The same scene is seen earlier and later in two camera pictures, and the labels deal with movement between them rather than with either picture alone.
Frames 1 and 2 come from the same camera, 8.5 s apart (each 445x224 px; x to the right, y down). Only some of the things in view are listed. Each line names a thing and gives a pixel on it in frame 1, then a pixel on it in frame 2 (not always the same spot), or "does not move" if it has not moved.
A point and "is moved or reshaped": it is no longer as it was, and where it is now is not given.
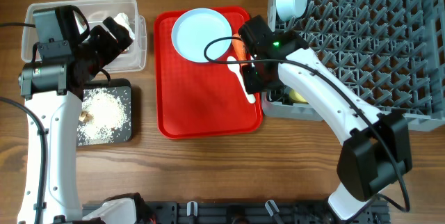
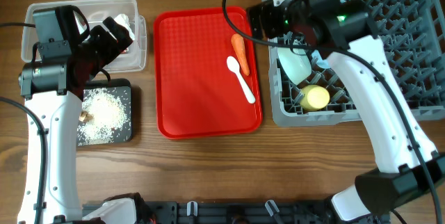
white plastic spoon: (234, 67) does not move
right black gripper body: (251, 78) -> (257, 18)
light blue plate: (194, 29) is moved or reshaped
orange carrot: (240, 48) does not move
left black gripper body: (100, 49) does not move
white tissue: (123, 19) does not move
